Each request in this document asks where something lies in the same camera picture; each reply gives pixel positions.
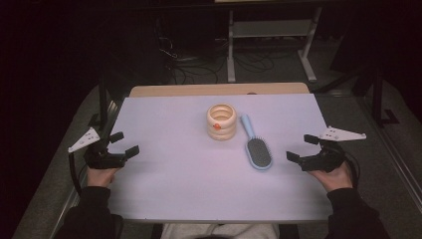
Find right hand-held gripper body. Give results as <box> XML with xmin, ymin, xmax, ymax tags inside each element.
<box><xmin>300</xmin><ymin>125</ymin><xmax>367</xmax><ymax>173</ymax></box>

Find black metal stand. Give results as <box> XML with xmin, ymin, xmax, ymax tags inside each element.
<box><xmin>87</xmin><ymin>77</ymin><xmax>111</xmax><ymax>129</ymax></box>
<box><xmin>312</xmin><ymin>62</ymin><xmax>401</xmax><ymax>127</ymax></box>

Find white metal desk frame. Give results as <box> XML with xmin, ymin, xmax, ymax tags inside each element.
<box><xmin>226</xmin><ymin>6</ymin><xmax>323</xmax><ymax>84</ymax></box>

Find pale lavender table mat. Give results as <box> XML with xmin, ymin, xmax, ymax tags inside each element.
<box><xmin>106</xmin><ymin>93</ymin><xmax>334</xmax><ymax>223</ymax></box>

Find person's left hand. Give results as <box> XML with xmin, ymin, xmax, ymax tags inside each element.
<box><xmin>87</xmin><ymin>165</ymin><xmax>122</xmax><ymax>189</ymax></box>

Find person's lap grey pants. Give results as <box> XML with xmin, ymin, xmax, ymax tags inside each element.
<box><xmin>160</xmin><ymin>222</ymin><xmax>282</xmax><ymax>239</ymax></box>

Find cream ribbed ring holder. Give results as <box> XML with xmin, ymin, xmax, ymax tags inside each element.
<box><xmin>206</xmin><ymin>103</ymin><xmax>238</xmax><ymax>141</ymax></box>

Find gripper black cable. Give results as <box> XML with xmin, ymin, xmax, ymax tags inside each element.
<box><xmin>341</xmin><ymin>149</ymin><xmax>362</xmax><ymax>189</ymax></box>
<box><xmin>68</xmin><ymin>151</ymin><xmax>88</xmax><ymax>197</ymax></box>

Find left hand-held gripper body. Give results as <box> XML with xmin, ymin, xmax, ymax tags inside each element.
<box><xmin>68</xmin><ymin>126</ymin><xmax>129</xmax><ymax>170</ymax></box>

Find blue hairbrush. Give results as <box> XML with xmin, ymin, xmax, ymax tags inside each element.
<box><xmin>240</xmin><ymin>114</ymin><xmax>274</xmax><ymax>171</ymax></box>

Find black floor cables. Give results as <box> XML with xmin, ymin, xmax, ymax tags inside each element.
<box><xmin>154</xmin><ymin>18</ymin><xmax>300</xmax><ymax>86</ymax></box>

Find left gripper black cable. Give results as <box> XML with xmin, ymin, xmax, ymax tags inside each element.
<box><xmin>68</xmin><ymin>151</ymin><xmax>88</xmax><ymax>197</ymax></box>

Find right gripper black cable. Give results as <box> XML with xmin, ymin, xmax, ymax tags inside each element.
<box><xmin>341</xmin><ymin>149</ymin><xmax>362</xmax><ymax>189</ymax></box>

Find person's right hand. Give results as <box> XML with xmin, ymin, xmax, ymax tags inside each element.
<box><xmin>308</xmin><ymin>161</ymin><xmax>354</xmax><ymax>193</ymax></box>

